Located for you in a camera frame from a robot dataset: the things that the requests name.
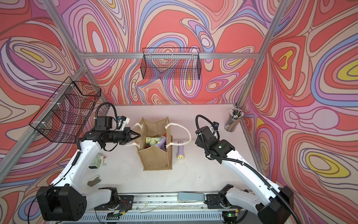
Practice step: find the brown burlap tote bag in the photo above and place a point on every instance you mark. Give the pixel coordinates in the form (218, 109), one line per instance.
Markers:
(152, 157)

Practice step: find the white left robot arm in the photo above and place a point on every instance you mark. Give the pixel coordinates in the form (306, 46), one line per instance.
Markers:
(62, 200)

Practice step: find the black wire basket back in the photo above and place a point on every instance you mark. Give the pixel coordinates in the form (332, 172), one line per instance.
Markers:
(167, 63)

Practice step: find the black wire basket left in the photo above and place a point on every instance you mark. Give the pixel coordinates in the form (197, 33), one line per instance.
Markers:
(69, 113)

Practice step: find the metal cup with pencils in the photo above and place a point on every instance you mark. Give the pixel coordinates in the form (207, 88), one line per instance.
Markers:
(234, 118)

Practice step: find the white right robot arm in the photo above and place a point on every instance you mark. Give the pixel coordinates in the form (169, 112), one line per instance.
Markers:
(271, 203)

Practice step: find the black wire basket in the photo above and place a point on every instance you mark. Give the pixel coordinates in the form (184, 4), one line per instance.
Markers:
(167, 63)
(69, 113)

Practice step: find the purple flashlight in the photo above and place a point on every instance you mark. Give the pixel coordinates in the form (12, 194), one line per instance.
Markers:
(161, 143)
(180, 154)

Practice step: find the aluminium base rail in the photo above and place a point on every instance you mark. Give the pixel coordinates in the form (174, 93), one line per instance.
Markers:
(160, 208)

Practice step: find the aluminium frame post left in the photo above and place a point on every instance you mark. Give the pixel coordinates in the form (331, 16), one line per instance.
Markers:
(65, 34)

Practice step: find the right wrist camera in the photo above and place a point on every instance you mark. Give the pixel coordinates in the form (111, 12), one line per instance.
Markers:
(215, 126)

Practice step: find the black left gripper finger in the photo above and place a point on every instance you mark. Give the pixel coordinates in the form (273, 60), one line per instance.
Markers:
(136, 137)
(133, 133)

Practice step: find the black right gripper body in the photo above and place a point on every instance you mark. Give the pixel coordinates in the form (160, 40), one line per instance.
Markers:
(199, 144)

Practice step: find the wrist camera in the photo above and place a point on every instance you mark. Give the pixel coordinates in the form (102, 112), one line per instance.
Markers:
(215, 126)
(107, 123)

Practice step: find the grey clip on table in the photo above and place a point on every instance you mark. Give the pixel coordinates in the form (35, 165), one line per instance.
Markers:
(96, 180)

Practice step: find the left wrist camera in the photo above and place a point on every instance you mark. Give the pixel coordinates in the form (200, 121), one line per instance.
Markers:
(107, 123)

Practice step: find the green pencil sharpener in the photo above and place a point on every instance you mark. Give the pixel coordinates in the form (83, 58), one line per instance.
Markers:
(98, 161)

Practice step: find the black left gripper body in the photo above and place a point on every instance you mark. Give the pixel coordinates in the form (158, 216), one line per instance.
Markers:
(122, 137)

